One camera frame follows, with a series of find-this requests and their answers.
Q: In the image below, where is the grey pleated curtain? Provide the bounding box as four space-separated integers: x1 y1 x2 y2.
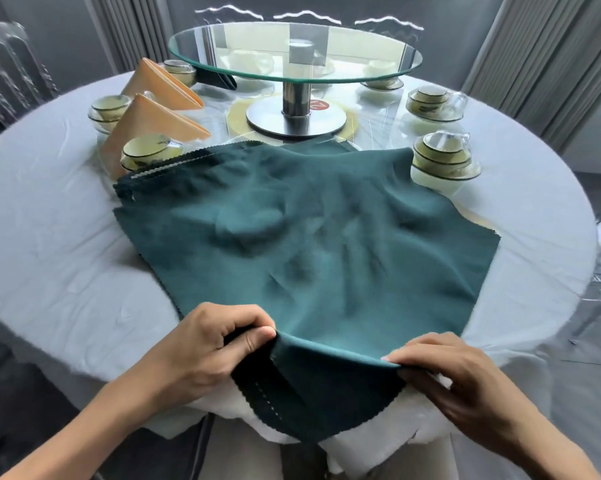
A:
82 0 169 74
462 0 601 156

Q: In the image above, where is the folded orange napkin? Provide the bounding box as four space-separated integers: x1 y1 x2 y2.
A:
98 93 211 179
121 57 205 112

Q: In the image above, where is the folded dark green napkin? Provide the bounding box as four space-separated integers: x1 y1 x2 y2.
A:
196 68 239 92

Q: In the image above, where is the glass turntable with metal stand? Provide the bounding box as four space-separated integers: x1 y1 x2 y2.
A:
168 22 424 139

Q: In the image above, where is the person's right forearm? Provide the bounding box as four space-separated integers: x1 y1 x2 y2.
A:
503 420 601 480

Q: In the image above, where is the white tablecloth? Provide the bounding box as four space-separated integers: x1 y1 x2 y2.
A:
0 70 599 478

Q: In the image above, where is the person's left hand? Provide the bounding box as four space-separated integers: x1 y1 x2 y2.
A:
149 303 277 411

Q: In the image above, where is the large teal cloth napkin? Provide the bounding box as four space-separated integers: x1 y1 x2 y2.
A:
113 139 501 444

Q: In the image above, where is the cream bowl and saucer set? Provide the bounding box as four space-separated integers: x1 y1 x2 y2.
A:
405 85 456 123
410 137 482 196
162 59 198 88
360 60 405 92
87 94 132 135
120 133 185 173

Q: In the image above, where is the yellow round mat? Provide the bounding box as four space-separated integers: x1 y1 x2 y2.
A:
226 94 362 146

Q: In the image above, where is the person's right hand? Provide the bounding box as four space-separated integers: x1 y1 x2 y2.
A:
382 332 537 456

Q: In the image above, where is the person's left forearm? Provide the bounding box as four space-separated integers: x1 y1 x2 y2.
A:
0 357 183 480

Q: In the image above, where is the clear glass cup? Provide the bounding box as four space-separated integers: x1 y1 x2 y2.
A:
422 130 473 156
433 91 469 121

